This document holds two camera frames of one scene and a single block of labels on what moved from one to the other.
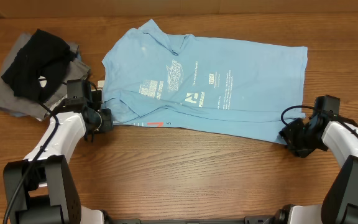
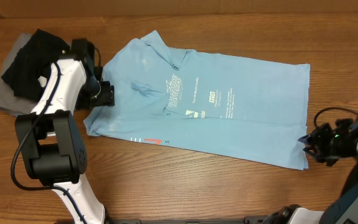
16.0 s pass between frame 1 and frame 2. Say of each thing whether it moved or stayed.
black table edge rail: stayed
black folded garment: stayed
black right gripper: moved
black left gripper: moved
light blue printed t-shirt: moved
